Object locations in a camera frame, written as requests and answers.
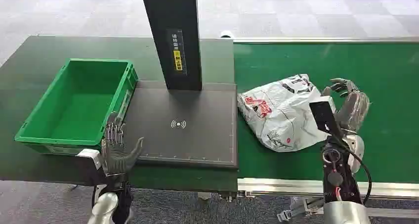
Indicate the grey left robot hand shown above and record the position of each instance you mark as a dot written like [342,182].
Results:
[116,157]

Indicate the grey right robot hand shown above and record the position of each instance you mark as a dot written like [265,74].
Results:
[352,108]

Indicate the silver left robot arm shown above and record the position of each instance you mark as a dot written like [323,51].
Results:
[109,201]

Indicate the green conveyor belt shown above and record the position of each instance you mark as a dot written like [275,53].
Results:
[327,108]

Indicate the green plastic crate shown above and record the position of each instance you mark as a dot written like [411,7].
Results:
[78,104]

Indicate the white printed plastic parcel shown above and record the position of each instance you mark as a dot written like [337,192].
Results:
[281,112]

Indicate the black scanner column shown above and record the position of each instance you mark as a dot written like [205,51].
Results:
[173,35]

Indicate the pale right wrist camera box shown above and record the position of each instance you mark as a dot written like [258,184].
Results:
[324,112]

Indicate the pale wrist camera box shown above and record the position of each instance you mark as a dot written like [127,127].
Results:
[89,162]
[324,112]

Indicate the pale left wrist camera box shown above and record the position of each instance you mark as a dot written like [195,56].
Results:
[89,162]

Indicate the dark scanner base plate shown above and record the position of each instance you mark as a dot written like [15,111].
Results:
[186,124]

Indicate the silver conveyor frame rail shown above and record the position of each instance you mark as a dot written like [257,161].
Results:
[281,187]

